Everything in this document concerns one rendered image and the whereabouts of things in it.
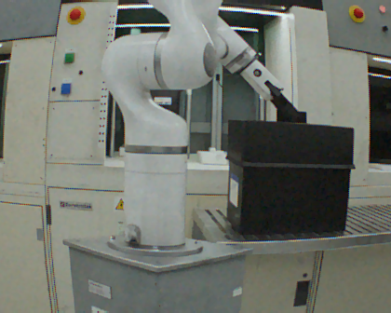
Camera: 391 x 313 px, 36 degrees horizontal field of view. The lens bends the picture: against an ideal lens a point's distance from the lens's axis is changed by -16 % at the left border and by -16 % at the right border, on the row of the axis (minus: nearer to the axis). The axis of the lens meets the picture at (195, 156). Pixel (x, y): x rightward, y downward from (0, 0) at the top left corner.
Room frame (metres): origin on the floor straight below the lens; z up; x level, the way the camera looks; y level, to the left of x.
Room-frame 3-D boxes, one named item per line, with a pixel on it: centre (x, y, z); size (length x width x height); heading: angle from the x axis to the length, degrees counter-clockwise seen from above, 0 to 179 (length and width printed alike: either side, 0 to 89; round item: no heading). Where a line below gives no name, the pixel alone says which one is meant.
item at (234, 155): (1.66, -0.23, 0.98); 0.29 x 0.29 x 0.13; 4
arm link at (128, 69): (1.34, 0.10, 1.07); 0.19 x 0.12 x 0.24; 68
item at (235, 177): (1.66, -0.23, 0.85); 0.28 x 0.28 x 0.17; 4
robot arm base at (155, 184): (1.33, 0.07, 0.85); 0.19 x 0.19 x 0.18
